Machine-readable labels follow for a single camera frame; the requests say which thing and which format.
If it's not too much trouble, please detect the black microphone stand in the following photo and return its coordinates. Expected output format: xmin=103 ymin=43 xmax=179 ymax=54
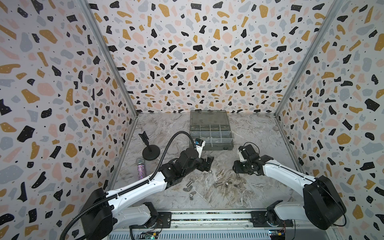
xmin=139 ymin=131 xmax=160 ymax=161

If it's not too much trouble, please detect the black corrugated cable hose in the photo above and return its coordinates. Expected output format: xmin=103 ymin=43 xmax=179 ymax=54
xmin=59 ymin=131 xmax=196 ymax=240

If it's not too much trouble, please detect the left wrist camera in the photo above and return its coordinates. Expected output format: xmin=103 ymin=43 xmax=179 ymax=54
xmin=195 ymin=138 xmax=206 ymax=158

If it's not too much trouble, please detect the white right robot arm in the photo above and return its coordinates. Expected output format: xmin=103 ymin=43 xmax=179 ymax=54
xmin=233 ymin=145 xmax=347 ymax=230

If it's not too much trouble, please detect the grey compartment organizer box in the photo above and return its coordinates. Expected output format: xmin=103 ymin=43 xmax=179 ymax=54
xmin=190 ymin=110 xmax=234 ymax=151

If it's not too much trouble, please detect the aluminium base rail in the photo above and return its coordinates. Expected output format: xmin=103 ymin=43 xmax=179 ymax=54
xmin=107 ymin=209 xmax=342 ymax=240

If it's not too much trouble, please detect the glitter handheld microphone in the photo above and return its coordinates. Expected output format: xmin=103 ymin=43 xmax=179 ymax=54
xmin=136 ymin=158 xmax=147 ymax=180

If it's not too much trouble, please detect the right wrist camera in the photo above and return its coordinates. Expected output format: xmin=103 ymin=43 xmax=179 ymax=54
xmin=238 ymin=146 xmax=246 ymax=162

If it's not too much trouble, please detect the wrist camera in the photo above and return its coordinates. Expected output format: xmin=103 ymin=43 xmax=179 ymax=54
xmin=238 ymin=146 xmax=246 ymax=162
xmin=195 ymin=138 xmax=206 ymax=158

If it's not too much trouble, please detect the silver bolt near rail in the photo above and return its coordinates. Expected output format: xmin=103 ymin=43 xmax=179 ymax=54
xmin=189 ymin=191 xmax=197 ymax=201

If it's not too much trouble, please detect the green circuit board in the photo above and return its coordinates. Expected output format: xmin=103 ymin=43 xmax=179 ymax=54
xmin=139 ymin=232 xmax=159 ymax=240

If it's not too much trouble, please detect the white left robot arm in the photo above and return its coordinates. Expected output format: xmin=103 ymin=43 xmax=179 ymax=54
xmin=80 ymin=148 xmax=214 ymax=240

